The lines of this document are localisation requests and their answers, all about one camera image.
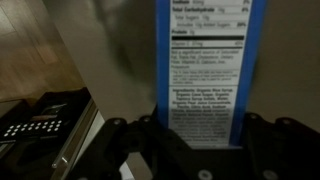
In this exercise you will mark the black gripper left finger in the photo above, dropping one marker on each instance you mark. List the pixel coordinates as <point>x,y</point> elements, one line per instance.
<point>111,147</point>

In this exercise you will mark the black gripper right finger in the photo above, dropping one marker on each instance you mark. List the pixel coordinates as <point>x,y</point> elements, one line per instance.
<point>284,150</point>

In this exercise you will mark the blue snack box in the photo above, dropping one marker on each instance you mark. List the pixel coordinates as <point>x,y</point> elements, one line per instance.
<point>206,53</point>

